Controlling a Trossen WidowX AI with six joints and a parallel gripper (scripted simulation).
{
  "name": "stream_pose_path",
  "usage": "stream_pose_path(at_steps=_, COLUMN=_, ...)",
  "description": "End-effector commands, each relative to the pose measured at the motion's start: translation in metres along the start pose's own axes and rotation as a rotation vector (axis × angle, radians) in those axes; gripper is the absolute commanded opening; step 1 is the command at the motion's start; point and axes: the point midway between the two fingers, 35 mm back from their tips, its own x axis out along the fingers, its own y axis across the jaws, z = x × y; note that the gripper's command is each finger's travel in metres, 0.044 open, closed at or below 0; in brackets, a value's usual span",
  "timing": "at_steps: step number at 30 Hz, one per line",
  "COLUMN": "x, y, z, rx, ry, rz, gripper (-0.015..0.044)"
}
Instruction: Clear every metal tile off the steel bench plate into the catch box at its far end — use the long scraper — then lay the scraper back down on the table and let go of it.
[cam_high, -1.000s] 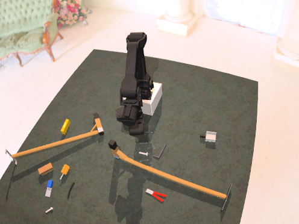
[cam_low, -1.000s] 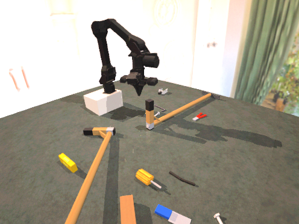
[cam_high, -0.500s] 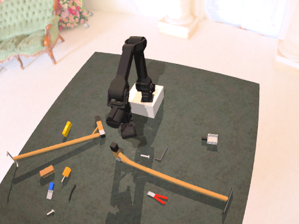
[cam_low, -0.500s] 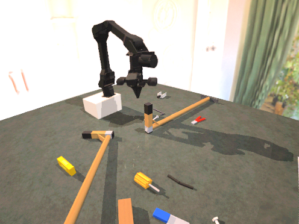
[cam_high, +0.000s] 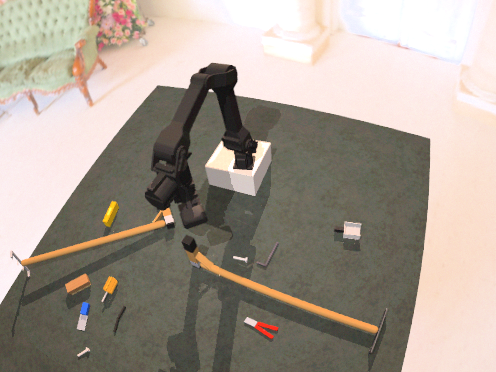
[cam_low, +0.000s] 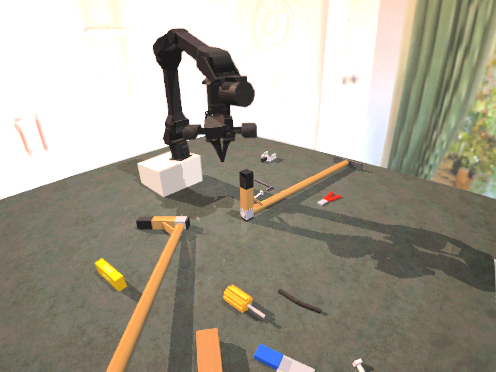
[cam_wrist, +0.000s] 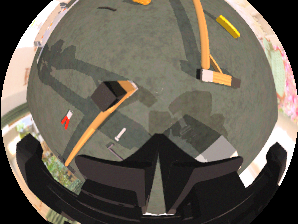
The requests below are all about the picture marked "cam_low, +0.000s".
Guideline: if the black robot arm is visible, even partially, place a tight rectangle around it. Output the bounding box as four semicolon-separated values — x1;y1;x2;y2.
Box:
153;28;255;161

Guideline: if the orange flat bar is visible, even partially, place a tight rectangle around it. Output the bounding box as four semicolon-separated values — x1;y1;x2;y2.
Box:
196;328;223;372

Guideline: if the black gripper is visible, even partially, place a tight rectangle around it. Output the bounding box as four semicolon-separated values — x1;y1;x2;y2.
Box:
182;104;257;162

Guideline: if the yellow rectangular block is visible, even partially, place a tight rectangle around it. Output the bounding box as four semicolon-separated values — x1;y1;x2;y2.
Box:
95;259;127;291

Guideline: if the yellow-handled screwdriver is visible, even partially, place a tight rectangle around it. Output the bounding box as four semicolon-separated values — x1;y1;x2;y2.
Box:
223;285;266;318

